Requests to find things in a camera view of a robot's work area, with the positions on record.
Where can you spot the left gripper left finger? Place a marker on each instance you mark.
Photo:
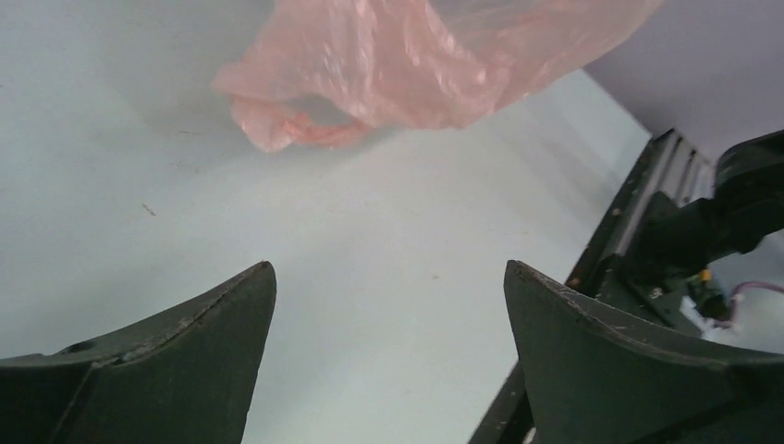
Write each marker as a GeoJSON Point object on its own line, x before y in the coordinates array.
{"type": "Point", "coordinates": [184, 375]}

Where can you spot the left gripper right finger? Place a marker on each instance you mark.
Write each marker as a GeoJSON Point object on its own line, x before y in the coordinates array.
{"type": "Point", "coordinates": [596, 374]}

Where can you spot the pink plastic trash bag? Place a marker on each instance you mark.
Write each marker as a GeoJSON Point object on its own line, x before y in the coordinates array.
{"type": "Point", "coordinates": [330, 72]}

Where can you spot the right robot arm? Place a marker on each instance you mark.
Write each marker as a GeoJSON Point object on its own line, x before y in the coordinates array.
{"type": "Point", "coordinates": [677, 242]}

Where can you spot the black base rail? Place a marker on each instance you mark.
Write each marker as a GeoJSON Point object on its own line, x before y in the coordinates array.
{"type": "Point", "coordinates": [667, 163]}

